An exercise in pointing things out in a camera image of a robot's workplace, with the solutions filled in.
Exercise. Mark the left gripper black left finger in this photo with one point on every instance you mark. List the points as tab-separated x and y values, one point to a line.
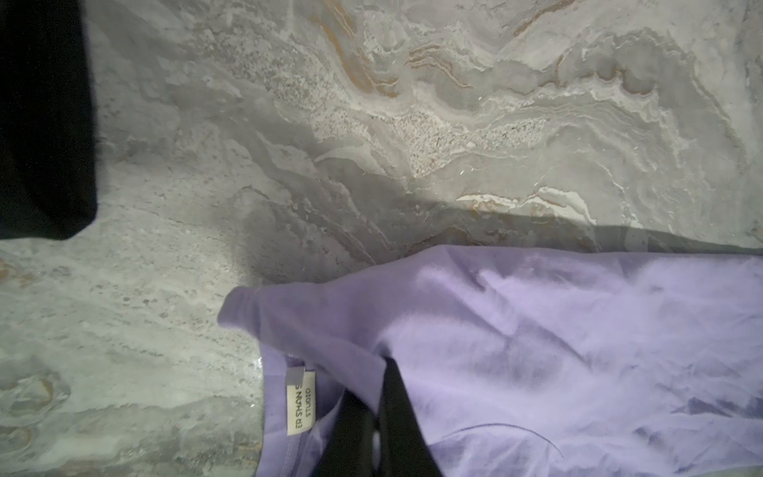
350	450

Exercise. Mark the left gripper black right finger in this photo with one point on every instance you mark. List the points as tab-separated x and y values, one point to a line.
403	449

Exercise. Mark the purple t-shirt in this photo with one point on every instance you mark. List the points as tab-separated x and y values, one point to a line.
522	362

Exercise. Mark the folded black t-shirt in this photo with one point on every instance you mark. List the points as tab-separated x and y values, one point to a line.
48	152

